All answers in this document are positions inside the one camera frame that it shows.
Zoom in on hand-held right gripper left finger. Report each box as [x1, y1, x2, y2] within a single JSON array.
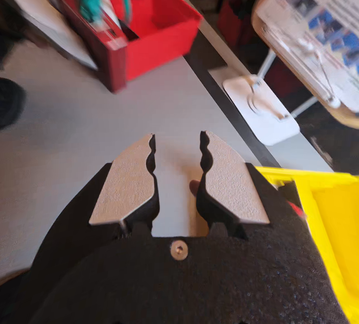
[[89, 133, 160, 235]]

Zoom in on red metal port box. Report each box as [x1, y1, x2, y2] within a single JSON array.
[[56, 0, 129, 93]]

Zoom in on printed instruction poster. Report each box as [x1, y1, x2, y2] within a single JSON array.
[[257, 0, 359, 114]]

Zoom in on white stand base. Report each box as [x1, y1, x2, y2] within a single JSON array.
[[223, 75, 300, 146]]

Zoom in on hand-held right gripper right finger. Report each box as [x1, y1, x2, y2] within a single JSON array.
[[196, 130, 270, 236]]

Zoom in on yellow plastic bin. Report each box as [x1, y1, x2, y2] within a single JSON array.
[[257, 166, 359, 324]]

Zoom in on red plastic bin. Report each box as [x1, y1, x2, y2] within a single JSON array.
[[99, 0, 204, 81]]

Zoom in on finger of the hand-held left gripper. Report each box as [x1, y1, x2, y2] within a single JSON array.
[[52, 0, 139, 42], [0, 0, 99, 71]]

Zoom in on instruction sheet on clipboard stand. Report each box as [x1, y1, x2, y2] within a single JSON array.
[[251, 0, 359, 129]]

